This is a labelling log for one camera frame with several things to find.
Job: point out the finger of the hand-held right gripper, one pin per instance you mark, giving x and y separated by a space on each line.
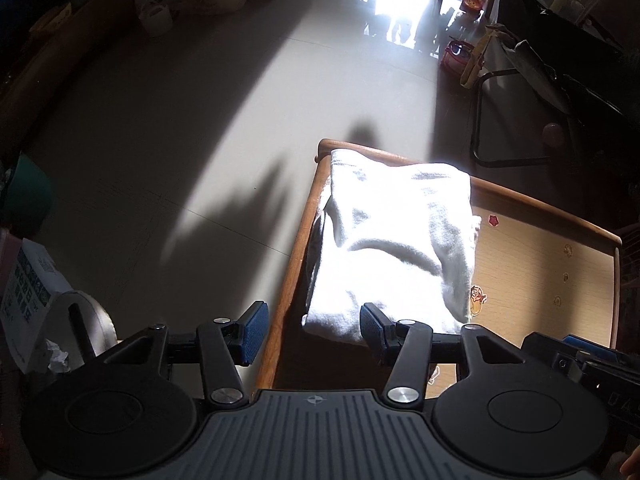
592 345
550 360

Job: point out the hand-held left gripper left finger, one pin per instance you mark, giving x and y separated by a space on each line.
252 332

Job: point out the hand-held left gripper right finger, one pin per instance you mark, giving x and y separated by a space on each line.
372 330

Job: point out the white shirt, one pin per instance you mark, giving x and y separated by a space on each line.
395 240

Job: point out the low wooden table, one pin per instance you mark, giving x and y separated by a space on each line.
540 270

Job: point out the orange cartoon figure sticker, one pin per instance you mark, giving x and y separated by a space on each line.
477 297

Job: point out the red flower sticker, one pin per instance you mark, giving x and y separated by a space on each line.
495 221

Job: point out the pale round disc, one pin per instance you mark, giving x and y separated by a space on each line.
95 320

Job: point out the crumpled white paper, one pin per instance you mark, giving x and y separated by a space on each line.
59 357

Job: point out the pink ball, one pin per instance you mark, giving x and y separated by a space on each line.
553 135

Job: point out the white box blue print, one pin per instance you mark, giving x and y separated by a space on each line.
30 285

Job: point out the teal round tub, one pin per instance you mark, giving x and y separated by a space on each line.
25 195

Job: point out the red round container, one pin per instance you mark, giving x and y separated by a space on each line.
455 57

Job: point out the black metal chair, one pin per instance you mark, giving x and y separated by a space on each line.
575 60

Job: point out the yellowish tote bag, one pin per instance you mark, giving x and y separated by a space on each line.
475 60

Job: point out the white printed plastic bag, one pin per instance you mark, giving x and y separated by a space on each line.
155 12

